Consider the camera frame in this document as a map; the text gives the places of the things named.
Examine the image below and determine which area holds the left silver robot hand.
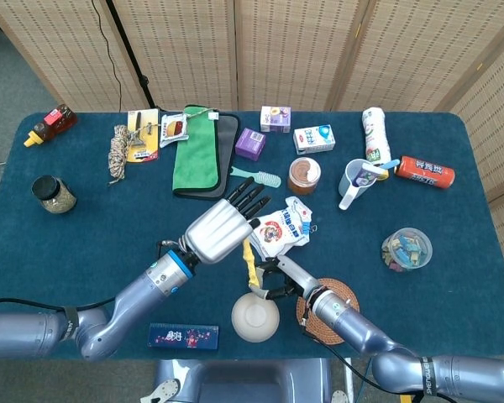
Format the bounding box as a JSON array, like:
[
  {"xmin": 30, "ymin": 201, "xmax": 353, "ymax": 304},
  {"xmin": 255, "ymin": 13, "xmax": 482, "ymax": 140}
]
[{"xmin": 179, "ymin": 175, "xmax": 272, "ymax": 265}]

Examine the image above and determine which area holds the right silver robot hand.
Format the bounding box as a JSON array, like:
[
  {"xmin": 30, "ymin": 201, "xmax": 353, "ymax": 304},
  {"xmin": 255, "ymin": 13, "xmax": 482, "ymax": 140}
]
[{"xmin": 248, "ymin": 254, "xmax": 324, "ymax": 301}]

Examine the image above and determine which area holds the yellow twisted toy stick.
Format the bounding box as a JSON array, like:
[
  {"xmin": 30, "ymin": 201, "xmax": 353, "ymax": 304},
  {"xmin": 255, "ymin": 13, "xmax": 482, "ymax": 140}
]
[{"xmin": 242, "ymin": 239, "xmax": 263, "ymax": 290}]

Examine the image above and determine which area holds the round woven rattan coaster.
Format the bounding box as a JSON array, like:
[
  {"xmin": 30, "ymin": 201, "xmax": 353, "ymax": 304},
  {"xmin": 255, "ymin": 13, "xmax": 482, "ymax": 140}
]
[{"xmin": 296, "ymin": 277, "xmax": 361, "ymax": 346}]

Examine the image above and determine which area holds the white printed sugar bag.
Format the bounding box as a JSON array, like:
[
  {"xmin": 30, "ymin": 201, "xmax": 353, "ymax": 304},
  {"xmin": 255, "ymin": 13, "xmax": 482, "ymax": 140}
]
[{"xmin": 247, "ymin": 196, "xmax": 312, "ymax": 259}]

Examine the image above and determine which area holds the beige upturned bowl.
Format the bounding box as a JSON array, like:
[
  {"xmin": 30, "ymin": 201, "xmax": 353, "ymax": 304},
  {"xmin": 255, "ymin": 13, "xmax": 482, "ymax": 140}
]
[{"xmin": 230, "ymin": 291, "xmax": 281, "ymax": 343}]

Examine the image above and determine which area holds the mint green brush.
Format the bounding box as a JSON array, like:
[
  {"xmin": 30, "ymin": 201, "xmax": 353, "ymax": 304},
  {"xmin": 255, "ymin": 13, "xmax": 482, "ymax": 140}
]
[{"xmin": 229, "ymin": 165, "xmax": 282, "ymax": 189}]

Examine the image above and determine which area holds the green microfiber cloth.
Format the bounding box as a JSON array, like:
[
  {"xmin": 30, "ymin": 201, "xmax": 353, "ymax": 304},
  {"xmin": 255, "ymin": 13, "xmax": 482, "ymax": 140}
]
[{"xmin": 172, "ymin": 104, "xmax": 222, "ymax": 197}]

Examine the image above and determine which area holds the grey microfiber cloth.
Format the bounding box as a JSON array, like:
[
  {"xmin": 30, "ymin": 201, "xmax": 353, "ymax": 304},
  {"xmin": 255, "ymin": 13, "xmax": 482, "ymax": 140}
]
[{"xmin": 172, "ymin": 113, "xmax": 241, "ymax": 202}]

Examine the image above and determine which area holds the small purple box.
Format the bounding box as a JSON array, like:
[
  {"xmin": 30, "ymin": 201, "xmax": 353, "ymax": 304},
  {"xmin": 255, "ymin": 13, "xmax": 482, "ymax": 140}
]
[{"xmin": 234, "ymin": 127, "xmax": 267, "ymax": 162}]

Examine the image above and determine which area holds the clear jar of orange strips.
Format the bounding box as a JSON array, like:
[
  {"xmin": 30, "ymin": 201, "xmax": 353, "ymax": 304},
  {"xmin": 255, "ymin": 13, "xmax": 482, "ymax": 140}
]
[{"xmin": 287, "ymin": 156, "xmax": 322, "ymax": 196}]

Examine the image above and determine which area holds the dark blue table cover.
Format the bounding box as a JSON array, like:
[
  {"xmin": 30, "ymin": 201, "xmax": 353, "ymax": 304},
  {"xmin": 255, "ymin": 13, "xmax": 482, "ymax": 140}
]
[{"xmin": 0, "ymin": 110, "xmax": 504, "ymax": 361}]

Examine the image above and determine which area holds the navy printed rectangular box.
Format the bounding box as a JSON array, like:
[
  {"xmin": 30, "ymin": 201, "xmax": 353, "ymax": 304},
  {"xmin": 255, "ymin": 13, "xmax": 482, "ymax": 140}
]
[{"xmin": 147, "ymin": 322, "xmax": 220, "ymax": 351}]

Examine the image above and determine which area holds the razor on yellow card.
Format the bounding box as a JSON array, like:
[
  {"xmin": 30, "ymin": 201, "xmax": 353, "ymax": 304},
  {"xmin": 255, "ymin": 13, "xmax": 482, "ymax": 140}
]
[{"xmin": 126, "ymin": 107, "xmax": 160, "ymax": 164}]

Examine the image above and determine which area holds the white and red snack packet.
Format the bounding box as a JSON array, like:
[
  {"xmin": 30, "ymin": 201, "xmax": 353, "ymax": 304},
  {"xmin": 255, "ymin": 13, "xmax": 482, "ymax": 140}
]
[{"xmin": 159, "ymin": 112, "xmax": 191, "ymax": 149}]

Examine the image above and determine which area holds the clear tub of coloured clips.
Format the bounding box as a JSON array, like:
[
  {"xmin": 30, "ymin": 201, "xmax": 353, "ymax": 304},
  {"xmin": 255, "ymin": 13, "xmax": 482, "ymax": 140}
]
[{"xmin": 381, "ymin": 227, "xmax": 433, "ymax": 273}]

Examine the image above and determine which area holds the blue-grey robot torso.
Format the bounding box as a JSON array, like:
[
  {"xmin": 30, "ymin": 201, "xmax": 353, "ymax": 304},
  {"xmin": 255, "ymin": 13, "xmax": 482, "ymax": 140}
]
[{"xmin": 140, "ymin": 359, "xmax": 354, "ymax": 403}]

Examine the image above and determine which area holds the white purple toothpaste tube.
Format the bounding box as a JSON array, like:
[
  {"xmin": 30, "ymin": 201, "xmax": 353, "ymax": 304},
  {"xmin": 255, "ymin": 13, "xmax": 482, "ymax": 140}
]
[{"xmin": 358, "ymin": 162, "xmax": 383, "ymax": 188}]

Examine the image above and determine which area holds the white and purple carton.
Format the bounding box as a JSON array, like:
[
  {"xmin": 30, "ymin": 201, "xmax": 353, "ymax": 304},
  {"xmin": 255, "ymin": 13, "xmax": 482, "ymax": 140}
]
[{"xmin": 259, "ymin": 105, "xmax": 292, "ymax": 134}]

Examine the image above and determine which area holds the white and blue milk carton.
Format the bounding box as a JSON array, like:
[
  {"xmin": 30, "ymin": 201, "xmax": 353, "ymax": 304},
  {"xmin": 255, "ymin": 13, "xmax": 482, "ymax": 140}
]
[{"xmin": 292, "ymin": 123, "xmax": 336, "ymax": 156}]

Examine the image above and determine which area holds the orange drink can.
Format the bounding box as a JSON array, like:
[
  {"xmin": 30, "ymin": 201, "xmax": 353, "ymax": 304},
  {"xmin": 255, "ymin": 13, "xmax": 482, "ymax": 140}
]
[{"xmin": 393, "ymin": 155, "xmax": 456, "ymax": 190}]

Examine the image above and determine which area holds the glass jar with black lid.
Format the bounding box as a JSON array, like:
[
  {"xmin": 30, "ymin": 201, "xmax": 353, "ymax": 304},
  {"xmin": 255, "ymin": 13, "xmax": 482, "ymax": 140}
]
[{"xmin": 30, "ymin": 175, "xmax": 78, "ymax": 216}]

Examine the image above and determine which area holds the black stand pole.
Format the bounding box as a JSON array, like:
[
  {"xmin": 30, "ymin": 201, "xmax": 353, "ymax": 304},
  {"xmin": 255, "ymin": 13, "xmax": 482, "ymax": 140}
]
[{"xmin": 106, "ymin": 0, "xmax": 157, "ymax": 111}]

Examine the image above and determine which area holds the light blue handled cup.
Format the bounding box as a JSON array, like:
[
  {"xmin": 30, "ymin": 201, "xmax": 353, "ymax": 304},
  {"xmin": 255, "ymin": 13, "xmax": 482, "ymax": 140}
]
[{"xmin": 338, "ymin": 158, "xmax": 379, "ymax": 211}]

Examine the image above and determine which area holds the coiled braided rope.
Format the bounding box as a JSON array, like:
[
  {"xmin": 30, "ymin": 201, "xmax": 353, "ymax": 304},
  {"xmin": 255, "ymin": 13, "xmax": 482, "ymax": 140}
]
[{"xmin": 108, "ymin": 124, "xmax": 130, "ymax": 186}]

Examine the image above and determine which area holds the thin black cable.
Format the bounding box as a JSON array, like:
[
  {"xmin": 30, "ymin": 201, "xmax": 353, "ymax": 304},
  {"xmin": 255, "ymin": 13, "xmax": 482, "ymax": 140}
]
[{"xmin": 90, "ymin": 0, "xmax": 125, "ymax": 113}]

